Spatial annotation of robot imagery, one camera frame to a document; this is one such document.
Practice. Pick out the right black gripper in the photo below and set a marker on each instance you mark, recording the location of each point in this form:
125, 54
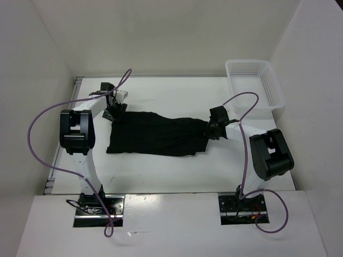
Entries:
207, 131

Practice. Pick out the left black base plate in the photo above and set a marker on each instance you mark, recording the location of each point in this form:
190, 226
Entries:
92, 215

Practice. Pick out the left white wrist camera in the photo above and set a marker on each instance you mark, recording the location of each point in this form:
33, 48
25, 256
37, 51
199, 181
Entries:
120, 96

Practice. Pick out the black shorts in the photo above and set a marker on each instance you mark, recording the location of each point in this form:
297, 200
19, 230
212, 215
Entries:
150, 133

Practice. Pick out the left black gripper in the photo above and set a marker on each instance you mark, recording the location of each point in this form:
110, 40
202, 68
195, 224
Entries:
119, 113

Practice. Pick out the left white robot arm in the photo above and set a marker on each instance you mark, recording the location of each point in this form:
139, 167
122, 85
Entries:
77, 137

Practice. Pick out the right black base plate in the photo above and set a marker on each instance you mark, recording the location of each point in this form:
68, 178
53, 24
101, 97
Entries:
234, 211

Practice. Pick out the white perforated plastic basket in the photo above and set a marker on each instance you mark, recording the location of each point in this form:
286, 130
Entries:
252, 75

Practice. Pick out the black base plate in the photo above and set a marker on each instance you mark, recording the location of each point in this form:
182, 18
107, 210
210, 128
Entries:
92, 215
234, 211

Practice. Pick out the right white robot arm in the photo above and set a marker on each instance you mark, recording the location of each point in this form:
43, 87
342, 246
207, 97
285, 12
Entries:
266, 153

